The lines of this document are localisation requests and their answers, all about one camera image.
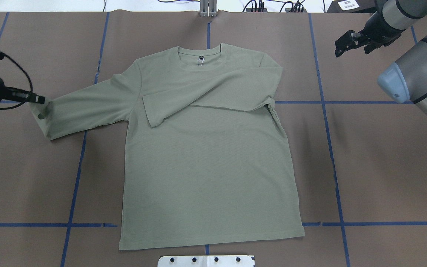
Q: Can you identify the orange-black usb hub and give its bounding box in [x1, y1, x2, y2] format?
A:
[242, 0, 267, 13]
[280, 0, 307, 13]

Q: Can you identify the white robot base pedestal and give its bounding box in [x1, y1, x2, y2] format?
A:
[157, 255, 256, 267]

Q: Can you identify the black box with label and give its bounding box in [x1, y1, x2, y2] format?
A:
[326, 0, 377, 14]

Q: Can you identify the aluminium frame post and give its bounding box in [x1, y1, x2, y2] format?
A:
[199, 0, 218, 17]

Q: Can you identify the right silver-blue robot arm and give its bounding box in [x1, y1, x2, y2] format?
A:
[334, 0, 427, 116]

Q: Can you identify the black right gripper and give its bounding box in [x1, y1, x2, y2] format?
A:
[334, 30, 375, 57]

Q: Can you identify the olive green long-sleeve shirt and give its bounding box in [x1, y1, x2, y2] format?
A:
[29, 43, 305, 251]

